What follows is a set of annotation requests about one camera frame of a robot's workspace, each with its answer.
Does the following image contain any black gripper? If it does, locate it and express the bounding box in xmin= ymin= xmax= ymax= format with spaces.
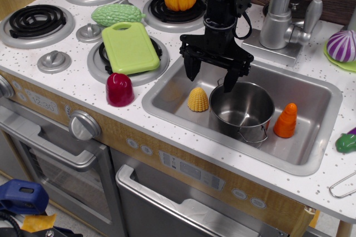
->
xmin=180 ymin=22 xmax=254 ymax=93

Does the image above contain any stainless steel pot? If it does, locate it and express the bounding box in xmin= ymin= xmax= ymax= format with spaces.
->
xmin=209 ymin=81 xmax=275 ymax=147

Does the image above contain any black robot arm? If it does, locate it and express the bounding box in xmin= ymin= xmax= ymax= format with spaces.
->
xmin=180 ymin=0 xmax=254 ymax=92

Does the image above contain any stainless steel sink basin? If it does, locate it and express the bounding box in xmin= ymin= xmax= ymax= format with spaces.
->
xmin=142 ymin=59 xmax=343 ymax=176

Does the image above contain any yellow toy corn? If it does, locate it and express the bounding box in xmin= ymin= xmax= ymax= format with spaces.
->
xmin=187 ymin=87 xmax=209 ymax=112

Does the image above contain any silver toy faucet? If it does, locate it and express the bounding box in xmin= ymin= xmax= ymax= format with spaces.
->
xmin=242 ymin=0 xmax=323 ymax=66

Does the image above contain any back right stove burner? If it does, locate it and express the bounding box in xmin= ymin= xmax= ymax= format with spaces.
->
xmin=142 ymin=0 xmax=206 ymax=33

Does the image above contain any light green cutting board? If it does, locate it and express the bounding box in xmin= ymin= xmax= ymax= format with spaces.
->
xmin=102 ymin=22 xmax=160 ymax=75

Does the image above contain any orange toy carrot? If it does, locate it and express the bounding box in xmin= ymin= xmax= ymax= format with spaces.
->
xmin=273 ymin=103 xmax=298 ymax=138

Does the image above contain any dark red toy piece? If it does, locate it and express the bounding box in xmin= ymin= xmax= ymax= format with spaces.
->
xmin=106 ymin=73 xmax=135 ymax=107

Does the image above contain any front right stove burner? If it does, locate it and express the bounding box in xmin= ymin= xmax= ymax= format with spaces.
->
xmin=86 ymin=36 xmax=170 ymax=87

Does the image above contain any green toy bitter gourd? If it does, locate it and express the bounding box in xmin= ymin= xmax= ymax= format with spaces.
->
xmin=91 ymin=3 xmax=146 ymax=27

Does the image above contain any silver stove knob middle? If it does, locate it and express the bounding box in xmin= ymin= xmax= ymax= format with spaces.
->
xmin=76 ymin=23 xmax=104 ymax=43

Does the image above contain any silver stove knob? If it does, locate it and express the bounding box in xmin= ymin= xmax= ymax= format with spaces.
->
xmin=76 ymin=23 xmax=104 ymax=43
xmin=37 ymin=51 xmax=72 ymax=74

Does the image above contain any purple white toy onion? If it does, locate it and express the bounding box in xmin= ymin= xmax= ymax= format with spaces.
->
xmin=326 ymin=30 xmax=355 ymax=63

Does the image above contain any green toy plate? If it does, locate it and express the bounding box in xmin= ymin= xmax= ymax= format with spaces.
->
xmin=323 ymin=41 xmax=356 ymax=73

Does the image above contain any silver oven dial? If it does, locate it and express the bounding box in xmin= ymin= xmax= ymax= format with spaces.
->
xmin=0 ymin=76 xmax=14 ymax=98
xmin=68 ymin=110 xmax=101 ymax=141

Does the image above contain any toy dishwasher door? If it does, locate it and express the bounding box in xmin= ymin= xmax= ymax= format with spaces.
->
xmin=116 ymin=165 xmax=287 ymax=236

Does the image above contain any green purple toy eggplant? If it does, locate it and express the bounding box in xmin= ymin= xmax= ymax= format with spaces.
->
xmin=335 ymin=128 xmax=355 ymax=154

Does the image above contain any silver stove knob front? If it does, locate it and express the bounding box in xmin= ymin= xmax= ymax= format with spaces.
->
xmin=37 ymin=51 xmax=72 ymax=74

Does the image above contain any toy oven door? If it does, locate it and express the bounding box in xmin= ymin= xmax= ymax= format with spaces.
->
xmin=1 ymin=106 xmax=126 ymax=236

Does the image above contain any front left stove burner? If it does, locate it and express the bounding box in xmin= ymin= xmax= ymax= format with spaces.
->
xmin=1 ymin=4 xmax=75 ymax=50

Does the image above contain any silver oven dial left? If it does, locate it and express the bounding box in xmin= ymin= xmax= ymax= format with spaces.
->
xmin=0 ymin=76 xmax=14 ymax=98

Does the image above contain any blue clamp tool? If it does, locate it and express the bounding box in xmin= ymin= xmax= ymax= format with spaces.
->
xmin=1 ymin=179 xmax=49 ymax=215

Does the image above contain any metal wire handle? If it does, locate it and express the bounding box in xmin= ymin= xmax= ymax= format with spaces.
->
xmin=329 ymin=172 xmax=355 ymax=199

